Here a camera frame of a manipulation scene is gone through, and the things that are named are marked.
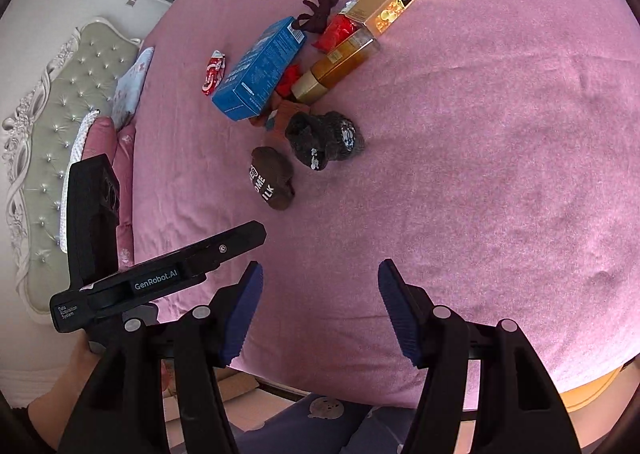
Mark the light blue floral pillow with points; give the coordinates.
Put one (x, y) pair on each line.
(131, 84)

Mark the white lace pillow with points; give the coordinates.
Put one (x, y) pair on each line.
(80, 134)

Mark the person's purple patterned pants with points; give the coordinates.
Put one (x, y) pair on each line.
(310, 424)

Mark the wooden bed frame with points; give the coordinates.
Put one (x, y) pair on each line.
(595, 386)

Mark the blue cardboard box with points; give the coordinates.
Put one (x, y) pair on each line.
(262, 69)

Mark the small red packet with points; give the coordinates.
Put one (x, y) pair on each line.
(289, 80)

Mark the brown sock with white letters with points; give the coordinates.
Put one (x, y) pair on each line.
(270, 179)

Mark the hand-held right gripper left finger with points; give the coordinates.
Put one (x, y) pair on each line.
(245, 314)

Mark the person's left forearm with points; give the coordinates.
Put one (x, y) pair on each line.
(60, 384)

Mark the amber bottle with gold cap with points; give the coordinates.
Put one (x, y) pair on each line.
(337, 64)

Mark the dark fuzzy sock bundle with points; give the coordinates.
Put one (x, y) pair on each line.
(325, 139)

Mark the red plastic wrapper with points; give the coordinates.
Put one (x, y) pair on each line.
(337, 32)

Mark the red and white snack wrapper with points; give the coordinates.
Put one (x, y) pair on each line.
(212, 74)

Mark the brown packet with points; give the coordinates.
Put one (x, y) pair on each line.
(280, 115)

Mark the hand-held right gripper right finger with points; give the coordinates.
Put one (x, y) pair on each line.
(397, 314)

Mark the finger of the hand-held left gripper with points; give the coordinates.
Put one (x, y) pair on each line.
(237, 240)

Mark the grey tufted headboard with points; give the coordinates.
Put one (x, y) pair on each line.
(60, 99)

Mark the dark maroon ribbon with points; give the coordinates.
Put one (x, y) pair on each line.
(320, 7)

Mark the pink bedsheet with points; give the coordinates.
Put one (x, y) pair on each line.
(475, 159)

